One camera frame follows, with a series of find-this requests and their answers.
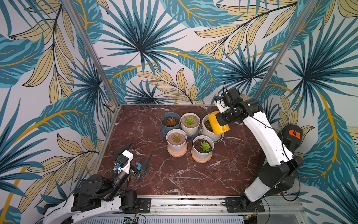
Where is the white pot pink soil succulent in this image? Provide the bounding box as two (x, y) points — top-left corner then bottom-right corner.
(166, 129), (187, 157)

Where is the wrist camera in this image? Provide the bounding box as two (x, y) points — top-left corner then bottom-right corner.
(113, 150), (133, 174)
(214, 95), (227, 114)

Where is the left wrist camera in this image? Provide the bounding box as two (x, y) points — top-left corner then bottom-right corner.
(113, 150), (133, 174)

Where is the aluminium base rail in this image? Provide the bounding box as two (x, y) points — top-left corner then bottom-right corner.
(67, 194), (308, 224)

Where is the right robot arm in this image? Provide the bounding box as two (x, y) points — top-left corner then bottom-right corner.
(209, 88), (304, 212)

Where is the large white round pot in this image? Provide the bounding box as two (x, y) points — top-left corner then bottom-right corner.
(201, 115), (224, 143)

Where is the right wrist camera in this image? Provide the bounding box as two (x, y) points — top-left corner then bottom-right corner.
(214, 95), (227, 114)

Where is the left metal frame post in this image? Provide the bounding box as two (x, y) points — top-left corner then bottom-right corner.
(62, 0), (120, 108)

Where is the metal frame post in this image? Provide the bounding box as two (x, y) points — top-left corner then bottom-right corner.
(62, 0), (120, 108)
(253, 0), (318, 101)

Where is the blue spray nozzle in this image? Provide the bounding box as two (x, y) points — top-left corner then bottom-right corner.
(136, 162), (142, 171)

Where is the white ribbed pot green succulent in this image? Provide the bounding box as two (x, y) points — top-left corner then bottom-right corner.
(180, 113), (200, 138)

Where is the white pot dark soil succulent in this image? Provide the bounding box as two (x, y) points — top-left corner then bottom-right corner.
(191, 135), (214, 163)

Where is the right metal frame post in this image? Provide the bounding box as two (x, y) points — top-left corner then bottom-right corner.
(253, 0), (318, 101)

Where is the blue pot red succulent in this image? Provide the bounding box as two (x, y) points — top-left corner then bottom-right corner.
(161, 112), (180, 136)

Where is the yellow watering can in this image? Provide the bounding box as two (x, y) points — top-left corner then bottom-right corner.
(208, 111), (230, 134)

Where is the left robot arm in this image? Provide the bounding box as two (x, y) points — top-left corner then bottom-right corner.
(41, 144), (151, 224)

